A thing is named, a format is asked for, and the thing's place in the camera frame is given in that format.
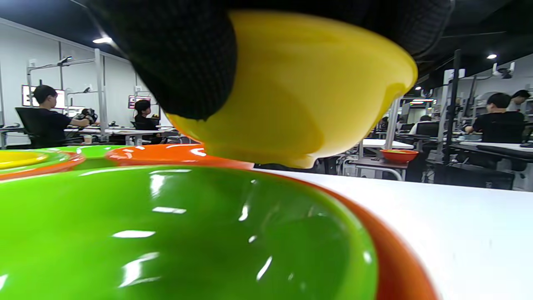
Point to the person's right hand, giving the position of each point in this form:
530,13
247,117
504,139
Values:
179,54

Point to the black office chair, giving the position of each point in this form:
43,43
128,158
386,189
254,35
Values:
29,125

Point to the small paper cup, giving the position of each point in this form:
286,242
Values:
87,139

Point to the round ceiling spotlight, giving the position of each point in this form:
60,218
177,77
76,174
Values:
491,56

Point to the ceiling light strip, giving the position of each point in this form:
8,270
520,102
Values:
102,40

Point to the computer monitor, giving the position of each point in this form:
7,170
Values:
134,100
27,96

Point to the white metal frame post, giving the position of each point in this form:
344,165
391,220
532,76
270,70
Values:
393,125
100,91

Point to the black metal pole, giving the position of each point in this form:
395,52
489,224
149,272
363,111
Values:
452,104

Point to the small yellow bowl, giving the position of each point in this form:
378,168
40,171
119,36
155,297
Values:
21,159
300,96

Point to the large orange bowl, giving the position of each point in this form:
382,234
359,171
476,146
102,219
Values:
62,167
399,258
166,154
399,156

